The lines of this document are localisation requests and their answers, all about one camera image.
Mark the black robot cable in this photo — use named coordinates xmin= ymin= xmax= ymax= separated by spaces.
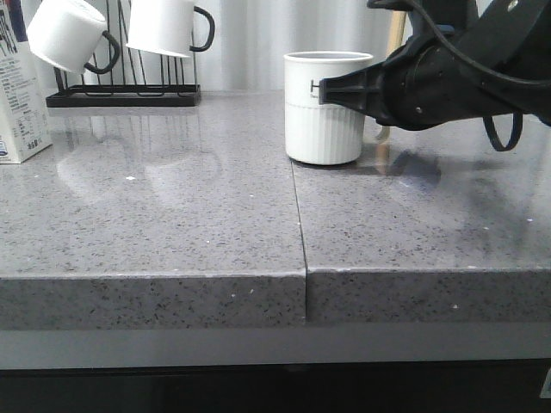
xmin=367 ymin=0 xmax=551 ymax=152

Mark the white mug black handle right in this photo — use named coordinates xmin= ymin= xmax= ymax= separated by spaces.
xmin=126 ymin=0 xmax=215 ymax=59

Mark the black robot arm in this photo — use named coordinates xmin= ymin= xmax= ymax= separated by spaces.
xmin=319 ymin=1 xmax=550 ymax=131

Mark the white HOME ribbed cup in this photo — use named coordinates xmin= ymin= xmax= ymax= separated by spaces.
xmin=283 ymin=51 xmax=373 ymax=165

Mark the white blue milk carton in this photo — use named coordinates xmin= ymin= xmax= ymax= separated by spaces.
xmin=1 ymin=1 xmax=53 ymax=164

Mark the wooden mug tree stand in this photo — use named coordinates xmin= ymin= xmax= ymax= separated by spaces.
xmin=376 ymin=11 xmax=406 ymax=143

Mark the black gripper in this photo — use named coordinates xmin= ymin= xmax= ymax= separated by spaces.
xmin=319 ymin=33 xmax=524 ymax=131

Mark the black wire mug rack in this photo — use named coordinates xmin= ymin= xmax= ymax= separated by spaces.
xmin=46 ymin=1 xmax=201 ymax=108

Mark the white mug black handle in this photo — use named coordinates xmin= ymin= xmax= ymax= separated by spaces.
xmin=27 ymin=0 xmax=121 ymax=75
xmin=126 ymin=0 xmax=215 ymax=59

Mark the white mug black handle left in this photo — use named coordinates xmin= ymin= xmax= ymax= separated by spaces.
xmin=27 ymin=0 xmax=121 ymax=75

